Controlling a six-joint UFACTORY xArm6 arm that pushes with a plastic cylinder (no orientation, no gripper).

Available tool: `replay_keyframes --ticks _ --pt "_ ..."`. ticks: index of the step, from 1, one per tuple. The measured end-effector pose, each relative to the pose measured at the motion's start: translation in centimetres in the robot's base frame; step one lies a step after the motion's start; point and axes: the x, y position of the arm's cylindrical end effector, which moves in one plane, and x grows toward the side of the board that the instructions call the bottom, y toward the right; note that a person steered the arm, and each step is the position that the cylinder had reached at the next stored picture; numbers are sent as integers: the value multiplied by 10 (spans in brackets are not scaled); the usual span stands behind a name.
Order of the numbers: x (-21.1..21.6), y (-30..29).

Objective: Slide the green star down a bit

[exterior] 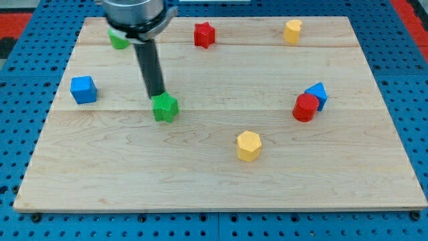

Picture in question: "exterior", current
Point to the green star block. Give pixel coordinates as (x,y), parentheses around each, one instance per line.
(165,107)

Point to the red cylinder block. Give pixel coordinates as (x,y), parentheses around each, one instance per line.
(305,107)

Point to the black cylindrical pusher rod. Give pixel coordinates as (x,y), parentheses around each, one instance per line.
(150,67)

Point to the yellow hexagon block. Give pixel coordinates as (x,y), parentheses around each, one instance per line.
(248,146)

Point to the yellow heart block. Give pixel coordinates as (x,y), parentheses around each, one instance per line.
(292,31)

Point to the blue triangle block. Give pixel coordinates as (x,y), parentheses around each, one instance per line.
(318,90)

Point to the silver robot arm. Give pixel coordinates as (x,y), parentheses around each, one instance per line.
(139,22)

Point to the red star block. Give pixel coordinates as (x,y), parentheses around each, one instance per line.
(204,35)

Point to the green block behind arm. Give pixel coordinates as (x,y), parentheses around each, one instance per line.
(116,42)

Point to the wooden board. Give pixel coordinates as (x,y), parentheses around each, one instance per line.
(111,156)

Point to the blue cube block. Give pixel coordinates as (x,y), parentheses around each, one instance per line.
(83,89)

